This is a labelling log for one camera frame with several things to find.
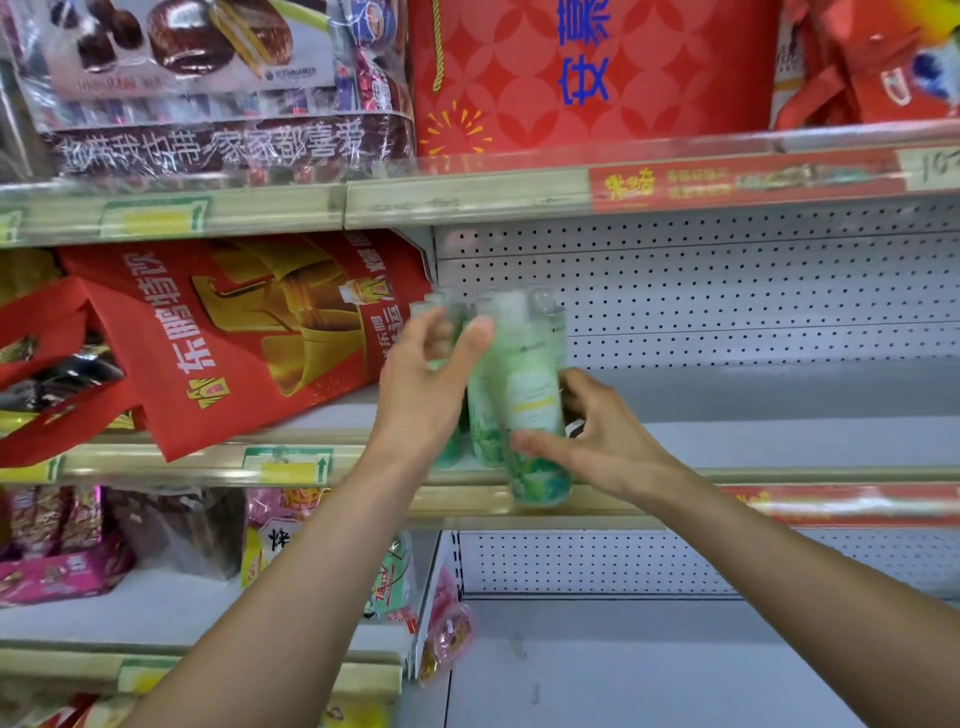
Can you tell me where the person's right hand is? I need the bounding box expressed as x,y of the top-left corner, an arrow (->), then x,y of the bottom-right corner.
510,367 -> 680,505

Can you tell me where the person's left hand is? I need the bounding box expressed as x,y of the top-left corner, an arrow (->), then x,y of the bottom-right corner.
372,306 -> 497,481

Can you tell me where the green floral label bottle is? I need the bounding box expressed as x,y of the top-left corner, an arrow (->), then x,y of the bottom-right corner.
491,288 -> 575,509
465,298 -> 513,470
408,291 -> 472,472

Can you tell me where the person's right forearm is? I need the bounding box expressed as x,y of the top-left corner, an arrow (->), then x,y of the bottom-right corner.
637,476 -> 960,728

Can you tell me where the person's left forearm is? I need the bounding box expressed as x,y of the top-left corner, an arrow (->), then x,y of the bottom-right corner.
120,442 -> 432,728

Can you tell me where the white perforated shelf back panel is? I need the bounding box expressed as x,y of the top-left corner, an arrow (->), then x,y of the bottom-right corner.
435,196 -> 960,372
453,528 -> 960,601

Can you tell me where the green white snack packet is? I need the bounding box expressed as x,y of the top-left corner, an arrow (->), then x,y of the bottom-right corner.
363,531 -> 418,625

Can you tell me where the hanging pink snack packet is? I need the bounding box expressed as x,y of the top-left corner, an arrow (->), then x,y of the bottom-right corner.
414,564 -> 478,688

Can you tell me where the green yellow price tag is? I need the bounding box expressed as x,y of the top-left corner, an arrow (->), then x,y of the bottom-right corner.
116,657 -> 183,696
99,195 -> 213,241
241,445 -> 335,488

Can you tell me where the red drink tote bag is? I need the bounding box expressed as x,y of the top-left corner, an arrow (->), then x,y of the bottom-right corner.
0,228 -> 436,468

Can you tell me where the pink yellow snack packet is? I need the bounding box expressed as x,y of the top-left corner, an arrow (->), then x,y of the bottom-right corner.
240,486 -> 333,591

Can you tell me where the red promotion label strip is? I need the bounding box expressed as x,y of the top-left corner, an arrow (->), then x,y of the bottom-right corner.
588,147 -> 910,215
718,483 -> 960,528

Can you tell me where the red patterned gift box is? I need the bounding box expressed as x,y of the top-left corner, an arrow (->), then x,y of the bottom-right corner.
407,0 -> 781,157

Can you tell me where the dark clear plastic snack bag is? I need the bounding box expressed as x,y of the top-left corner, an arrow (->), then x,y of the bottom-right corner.
105,486 -> 247,583

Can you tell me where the clear chocolate pie gift bag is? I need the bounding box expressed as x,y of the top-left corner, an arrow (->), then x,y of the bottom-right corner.
0,0 -> 417,185

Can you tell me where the pink snack gift pack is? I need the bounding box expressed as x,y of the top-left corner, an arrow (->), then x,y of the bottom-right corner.
0,485 -> 138,609

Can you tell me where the white handwritten price tag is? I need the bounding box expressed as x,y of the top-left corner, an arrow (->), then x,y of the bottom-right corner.
896,144 -> 960,193

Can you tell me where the beige metal shelf rail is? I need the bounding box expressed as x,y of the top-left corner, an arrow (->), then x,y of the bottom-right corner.
0,120 -> 960,249
0,637 -> 406,702
0,431 -> 960,530

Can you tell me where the red gift bag with handles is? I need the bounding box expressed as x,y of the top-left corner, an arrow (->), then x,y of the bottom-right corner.
771,0 -> 960,132

